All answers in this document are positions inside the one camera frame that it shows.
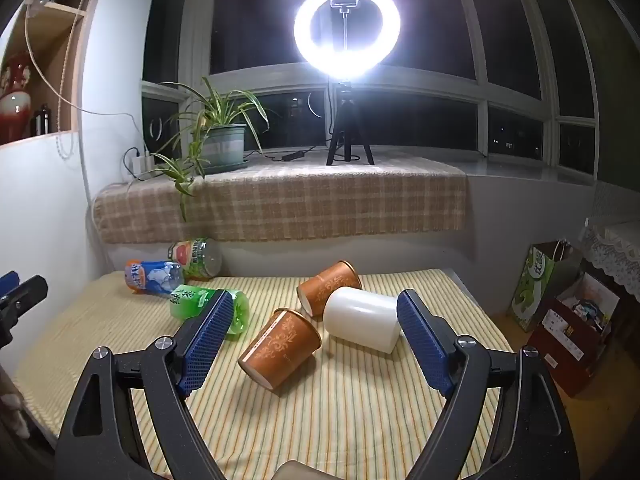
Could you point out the orange patterned paper cup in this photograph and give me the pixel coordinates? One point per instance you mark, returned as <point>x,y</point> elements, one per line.
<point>280,350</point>
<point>327,285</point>

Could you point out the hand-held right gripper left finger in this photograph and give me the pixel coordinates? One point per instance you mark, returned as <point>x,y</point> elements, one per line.
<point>205,345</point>

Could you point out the blue orange label bottle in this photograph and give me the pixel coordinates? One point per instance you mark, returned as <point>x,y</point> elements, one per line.
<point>150,276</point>

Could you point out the wooden shelf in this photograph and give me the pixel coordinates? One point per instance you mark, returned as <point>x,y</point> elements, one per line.
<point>60,12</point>

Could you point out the potted spider plant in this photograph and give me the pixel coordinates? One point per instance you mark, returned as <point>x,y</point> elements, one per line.
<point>225,145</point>

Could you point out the red vase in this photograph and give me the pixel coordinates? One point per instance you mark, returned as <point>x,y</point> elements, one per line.
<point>14,105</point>

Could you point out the plaid cloth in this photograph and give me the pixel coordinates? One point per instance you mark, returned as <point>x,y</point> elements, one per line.
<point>325,205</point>

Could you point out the white lace cloth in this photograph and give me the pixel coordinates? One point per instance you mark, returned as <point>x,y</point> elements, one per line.
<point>617,255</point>

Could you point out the green paper bag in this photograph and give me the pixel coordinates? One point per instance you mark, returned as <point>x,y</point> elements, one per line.
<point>535,285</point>

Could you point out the red green label bottle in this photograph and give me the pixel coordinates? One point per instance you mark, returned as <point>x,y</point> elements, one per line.
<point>192,258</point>

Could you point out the black tripod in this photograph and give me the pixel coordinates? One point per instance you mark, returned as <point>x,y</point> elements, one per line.
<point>345,125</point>

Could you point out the white cup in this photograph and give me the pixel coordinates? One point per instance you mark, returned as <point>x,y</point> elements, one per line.
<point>360,317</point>

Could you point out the red cardboard box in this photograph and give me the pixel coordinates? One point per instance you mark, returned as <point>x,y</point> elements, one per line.
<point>570,350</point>

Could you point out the green plastic bottle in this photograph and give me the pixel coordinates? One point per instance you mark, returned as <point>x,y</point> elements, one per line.
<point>192,302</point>

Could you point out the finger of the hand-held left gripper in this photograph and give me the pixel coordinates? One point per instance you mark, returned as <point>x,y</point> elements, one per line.
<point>7,280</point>
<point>27,294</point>

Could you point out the striped table mat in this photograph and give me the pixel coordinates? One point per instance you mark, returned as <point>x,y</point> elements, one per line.
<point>350,410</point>

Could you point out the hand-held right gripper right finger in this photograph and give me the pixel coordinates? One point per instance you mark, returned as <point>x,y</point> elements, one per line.
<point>425,345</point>

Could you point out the black thermos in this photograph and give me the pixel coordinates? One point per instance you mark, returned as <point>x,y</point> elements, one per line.
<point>42,120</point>

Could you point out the white power strip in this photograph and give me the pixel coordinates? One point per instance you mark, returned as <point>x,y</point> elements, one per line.
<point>142,162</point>

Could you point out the white window frame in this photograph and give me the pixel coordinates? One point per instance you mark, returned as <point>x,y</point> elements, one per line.
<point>482,92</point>

